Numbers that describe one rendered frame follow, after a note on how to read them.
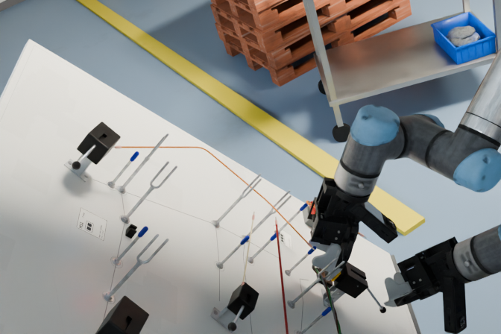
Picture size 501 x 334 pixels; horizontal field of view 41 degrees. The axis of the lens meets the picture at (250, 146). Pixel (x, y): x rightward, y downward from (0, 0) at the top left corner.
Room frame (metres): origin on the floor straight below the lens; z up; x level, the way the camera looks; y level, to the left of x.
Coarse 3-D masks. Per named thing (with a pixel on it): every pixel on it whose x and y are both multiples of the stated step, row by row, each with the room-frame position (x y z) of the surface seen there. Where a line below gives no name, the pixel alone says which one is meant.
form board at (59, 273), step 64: (64, 64) 1.29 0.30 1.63; (0, 128) 1.00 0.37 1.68; (64, 128) 1.08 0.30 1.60; (128, 128) 1.19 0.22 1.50; (0, 192) 0.86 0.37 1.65; (64, 192) 0.92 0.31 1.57; (128, 192) 0.99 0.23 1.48; (192, 192) 1.08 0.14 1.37; (0, 256) 0.74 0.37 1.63; (64, 256) 0.78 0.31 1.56; (128, 256) 0.84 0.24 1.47; (192, 256) 0.90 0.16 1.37; (256, 256) 0.98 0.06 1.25; (384, 256) 1.22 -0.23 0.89; (0, 320) 0.64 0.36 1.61; (64, 320) 0.67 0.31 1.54; (192, 320) 0.76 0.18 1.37; (256, 320) 0.82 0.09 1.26; (320, 320) 0.89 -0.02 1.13; (384, 320) 0.98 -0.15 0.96
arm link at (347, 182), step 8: (336, 168) 0.96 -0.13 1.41; (336, 176) 0.95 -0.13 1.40; (344, 176) 0.93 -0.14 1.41; (352, 176) 0.92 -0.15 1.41; (336, 184) 0.95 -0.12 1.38; (344, 184) 0.93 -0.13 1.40; (352, 184) 0.92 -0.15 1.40; (360, 184) 0.91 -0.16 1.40; (368, 184) 0.91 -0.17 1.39; (352, 192) 0.92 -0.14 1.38; (360, 192) 0.91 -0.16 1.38; (368, 192) 0.92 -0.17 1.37
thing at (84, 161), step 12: (96, 132) 0.97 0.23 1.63; (108, 132) 0.99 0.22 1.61; (84, 144) 0.96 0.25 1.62; (96, 144) 0.95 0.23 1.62; (108, 144) 0.96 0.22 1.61; (84, 156) 0.93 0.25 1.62; (96, 156) 0.95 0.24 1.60; (72, 168) 0.98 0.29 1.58; (84, 168) 0.97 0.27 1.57; (84, 180) 0.97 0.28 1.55
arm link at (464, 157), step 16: (496, 64) 0.92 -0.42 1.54; (496, 80) 0.90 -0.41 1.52; (480, 96) 0.90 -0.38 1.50; (496, 96) 0.88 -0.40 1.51; (480, 112) 0.88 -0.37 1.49; (496, 112) 0.86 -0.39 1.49; (464, 128) 0.88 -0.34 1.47; (480, 128) 0.86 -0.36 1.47; (496, 128) 0.85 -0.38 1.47; (432, 144) 0.90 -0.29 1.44; (448, 144) 0.88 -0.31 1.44; (464, 144) 0.86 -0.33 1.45; (480, 144) 0.84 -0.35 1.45; (496, 144) 0.84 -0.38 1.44; (432, 160) 0.88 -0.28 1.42; (448, 160) 0.86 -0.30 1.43; (464, 160) 0.83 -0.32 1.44; (480, 160) 0.82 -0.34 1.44; (496, 160) 0.82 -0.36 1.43; (448, 176) 0.85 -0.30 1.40; (464, 176) 0.82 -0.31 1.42; (480, 176) 0.80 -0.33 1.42; (496, 176) 0.82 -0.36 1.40
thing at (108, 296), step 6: (162, 246) 0.73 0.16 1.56; (156, 252) 0.73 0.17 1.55; (138, 258) 0.73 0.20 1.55; (150, 258) 0.73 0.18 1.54; (138, 264) 0.73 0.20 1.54; (132, 270) 0.73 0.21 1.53; (126, 276) 0.73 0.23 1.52; (120, 282) 0.74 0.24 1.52; (114, 288) 0.74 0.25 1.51; (108, 294) 0.74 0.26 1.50; (108, 300) 0.73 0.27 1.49
